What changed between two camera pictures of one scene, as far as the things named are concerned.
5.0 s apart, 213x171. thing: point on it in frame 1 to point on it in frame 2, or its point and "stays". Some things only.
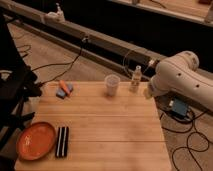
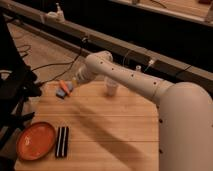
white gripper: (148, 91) to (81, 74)
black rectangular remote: (62, 145) stays
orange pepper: (64, 86) stays
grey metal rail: (95, 46) stays
